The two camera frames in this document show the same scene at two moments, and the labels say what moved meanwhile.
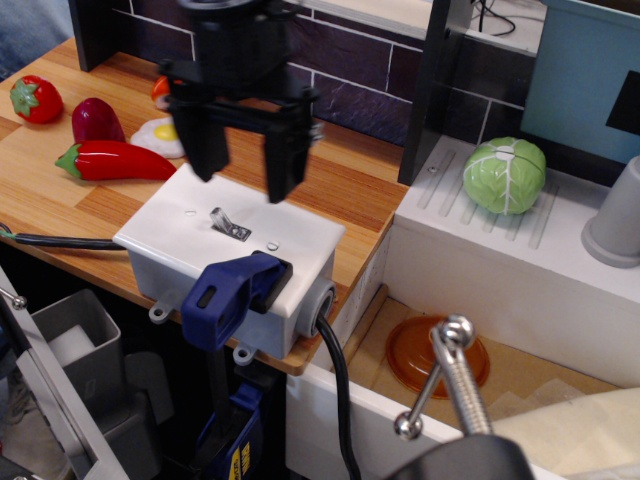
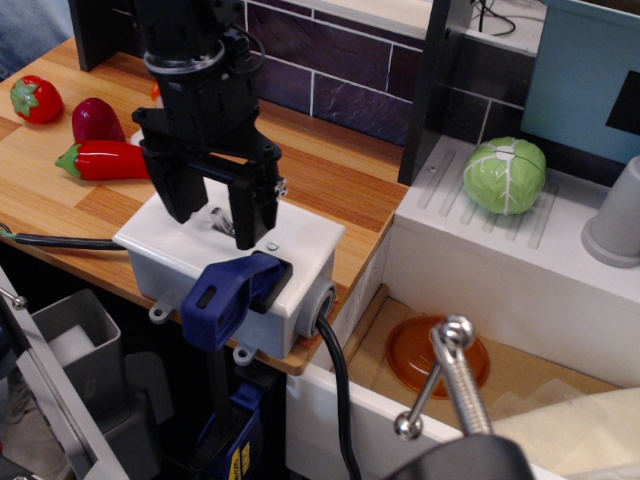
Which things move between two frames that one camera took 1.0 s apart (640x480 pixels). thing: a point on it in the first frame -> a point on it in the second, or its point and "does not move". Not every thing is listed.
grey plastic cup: x=613 y=234 does not move
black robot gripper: x=239 y=72 -> x=202 y=125
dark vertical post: x=425 y=86 does not move
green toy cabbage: x=505 y=175 does not move
